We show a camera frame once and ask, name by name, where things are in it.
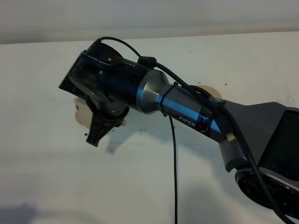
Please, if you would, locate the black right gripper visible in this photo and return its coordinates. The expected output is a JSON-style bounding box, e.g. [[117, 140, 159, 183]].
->
[[59, 40, 148, 147]]

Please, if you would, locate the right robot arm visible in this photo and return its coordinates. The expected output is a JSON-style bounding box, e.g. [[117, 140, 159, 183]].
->
[[59, 39, 299, 224]]

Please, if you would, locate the round beige coaster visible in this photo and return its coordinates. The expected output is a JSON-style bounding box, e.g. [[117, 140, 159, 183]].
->
[[196, 85, 223, 99]]

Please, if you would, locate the black camera cable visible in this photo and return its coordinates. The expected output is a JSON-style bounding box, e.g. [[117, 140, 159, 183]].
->
[[97, 36, 299, 224]]

